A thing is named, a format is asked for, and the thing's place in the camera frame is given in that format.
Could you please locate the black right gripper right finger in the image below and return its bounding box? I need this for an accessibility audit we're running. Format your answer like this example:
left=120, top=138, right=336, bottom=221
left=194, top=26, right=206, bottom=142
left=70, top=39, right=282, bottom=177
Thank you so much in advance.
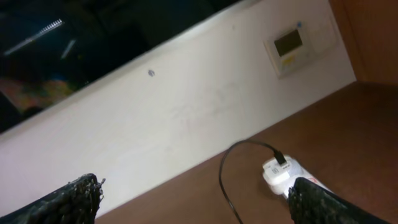
left=287, top=177, right=387, bottom=224

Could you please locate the white usb charger plug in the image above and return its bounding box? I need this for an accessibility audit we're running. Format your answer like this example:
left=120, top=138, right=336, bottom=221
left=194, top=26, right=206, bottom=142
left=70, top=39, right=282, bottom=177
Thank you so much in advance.
left=262, top=154, right=301, bottom=195

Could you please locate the dark window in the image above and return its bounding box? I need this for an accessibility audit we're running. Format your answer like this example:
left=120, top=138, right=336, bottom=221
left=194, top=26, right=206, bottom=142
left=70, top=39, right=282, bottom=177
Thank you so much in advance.
left=1, top=0, right=237, bottom=131

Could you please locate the white wall control panel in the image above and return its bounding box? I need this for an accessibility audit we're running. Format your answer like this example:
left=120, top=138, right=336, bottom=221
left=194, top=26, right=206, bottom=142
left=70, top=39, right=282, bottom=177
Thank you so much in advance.
left=264, top=17, right=338, bottom=79

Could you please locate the white power strip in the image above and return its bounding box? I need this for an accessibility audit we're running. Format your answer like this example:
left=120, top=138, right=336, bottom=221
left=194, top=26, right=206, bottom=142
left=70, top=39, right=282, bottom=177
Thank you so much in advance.
left=262, top=154, right=330, bottom=200

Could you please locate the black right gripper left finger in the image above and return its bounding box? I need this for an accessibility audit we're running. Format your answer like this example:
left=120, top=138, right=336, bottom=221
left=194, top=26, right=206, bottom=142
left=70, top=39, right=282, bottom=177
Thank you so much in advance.
left=1, top=174, right=105, bottom=224

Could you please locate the black usb charging cable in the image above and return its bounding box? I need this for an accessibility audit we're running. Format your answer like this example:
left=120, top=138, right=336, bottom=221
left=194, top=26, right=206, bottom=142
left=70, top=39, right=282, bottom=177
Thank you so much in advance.
left=218, top=139, right=287, bottom=224

